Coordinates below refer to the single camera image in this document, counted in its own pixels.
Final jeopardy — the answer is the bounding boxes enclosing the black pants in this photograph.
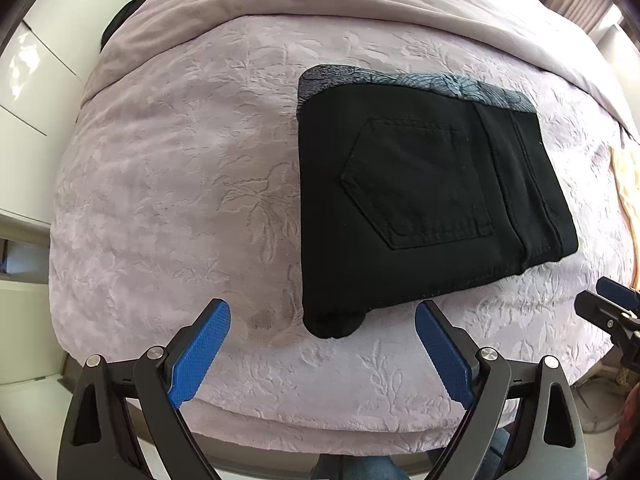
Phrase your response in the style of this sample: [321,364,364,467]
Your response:
[298,84,578,339]

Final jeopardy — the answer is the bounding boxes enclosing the person's blue jeans legs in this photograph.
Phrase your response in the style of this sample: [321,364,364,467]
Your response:
[309,428,511,480]

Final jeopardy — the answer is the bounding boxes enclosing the blue floral patterned cloth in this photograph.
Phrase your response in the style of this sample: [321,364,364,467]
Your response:
[296,64,537,117]

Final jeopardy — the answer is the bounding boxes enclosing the pink embossed bedspread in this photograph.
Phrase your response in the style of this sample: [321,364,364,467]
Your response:
[49,0,639,454]

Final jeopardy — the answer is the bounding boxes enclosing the white drawer cabinet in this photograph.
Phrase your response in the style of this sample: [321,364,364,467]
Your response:
[1,0,132,224]

